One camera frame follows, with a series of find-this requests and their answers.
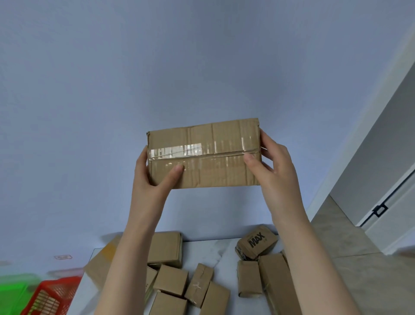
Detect green plastic basket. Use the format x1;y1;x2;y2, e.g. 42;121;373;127
0;274;36;315

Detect person's left hand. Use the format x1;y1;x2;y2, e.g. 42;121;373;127
129;146;186;228

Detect person's left forearm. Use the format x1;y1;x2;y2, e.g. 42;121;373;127
94;215;169;315

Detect pile of brown cardboard boxes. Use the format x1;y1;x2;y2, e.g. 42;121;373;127
144;224;304;315

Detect white door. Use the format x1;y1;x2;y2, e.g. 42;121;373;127
356;172;415;257

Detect person's right hand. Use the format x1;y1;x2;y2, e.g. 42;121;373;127
243;129;309;228

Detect person's right forearm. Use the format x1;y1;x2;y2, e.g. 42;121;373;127
275;212;362;315

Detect yellow-taped cardboard box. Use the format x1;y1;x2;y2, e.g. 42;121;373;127
83;235;122;289

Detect clear-taped cardboard box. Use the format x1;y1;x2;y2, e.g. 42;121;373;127
146;118;262;190

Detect red plastic basket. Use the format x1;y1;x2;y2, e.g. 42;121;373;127
20;276;83;315

